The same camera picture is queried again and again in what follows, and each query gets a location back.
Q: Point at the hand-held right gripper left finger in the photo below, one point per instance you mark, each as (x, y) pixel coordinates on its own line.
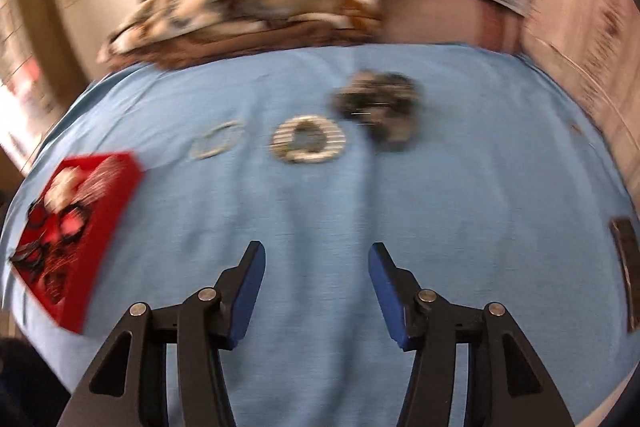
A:
(245, 297)

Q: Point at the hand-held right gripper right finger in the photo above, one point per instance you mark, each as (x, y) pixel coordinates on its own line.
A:
(390, 297)

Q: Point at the thin silver bangle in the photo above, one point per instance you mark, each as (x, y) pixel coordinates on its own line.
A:
(200, 152)

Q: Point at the wide silver striped bangle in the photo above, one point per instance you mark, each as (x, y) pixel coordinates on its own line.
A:
(332, 139)

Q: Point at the red box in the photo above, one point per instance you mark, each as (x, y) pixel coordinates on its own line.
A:
(110, 187)

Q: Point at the grey sheer dotted scrunchie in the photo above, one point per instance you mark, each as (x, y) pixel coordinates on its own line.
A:
(380, 107)

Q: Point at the light blue towel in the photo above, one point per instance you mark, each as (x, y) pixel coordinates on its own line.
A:
(475, 207)

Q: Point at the dark cloth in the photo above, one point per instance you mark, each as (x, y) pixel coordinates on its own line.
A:
(25, 382)

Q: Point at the dark flat rectangular object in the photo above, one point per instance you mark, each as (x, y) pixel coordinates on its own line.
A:
(627, 267)

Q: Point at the striped floral pillow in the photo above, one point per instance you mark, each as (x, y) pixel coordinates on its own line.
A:
(590, 32)

